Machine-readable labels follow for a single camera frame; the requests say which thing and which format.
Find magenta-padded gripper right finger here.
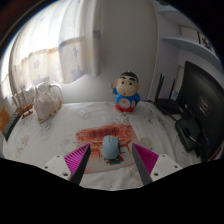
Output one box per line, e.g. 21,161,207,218
131,142,184,186

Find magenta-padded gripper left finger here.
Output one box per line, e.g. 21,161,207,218
41,142,92,186

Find light blue computer mouse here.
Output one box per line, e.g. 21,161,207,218
100,135,121,161

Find red printed mouse pad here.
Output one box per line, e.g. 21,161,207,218
75,123,141,175

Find white printed tablecloth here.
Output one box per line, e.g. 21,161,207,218
2,100,205,191

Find small black box device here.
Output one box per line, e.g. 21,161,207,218
174,117,203,155

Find black wifi router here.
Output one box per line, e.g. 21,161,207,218
153,73,183,116

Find large white conch shell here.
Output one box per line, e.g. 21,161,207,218
32,81,64,125

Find cartoon boy figurine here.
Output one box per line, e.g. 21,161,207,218
109,70,142,114

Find wooden sailing ship model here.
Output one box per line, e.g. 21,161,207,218
11,87,35,120

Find black computer monitor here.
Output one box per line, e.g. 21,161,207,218
176,60,224,163

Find white star-print curtain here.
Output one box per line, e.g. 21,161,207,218
6,0,102,98

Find white wall shelf unit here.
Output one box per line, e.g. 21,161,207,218
156,0,224,78

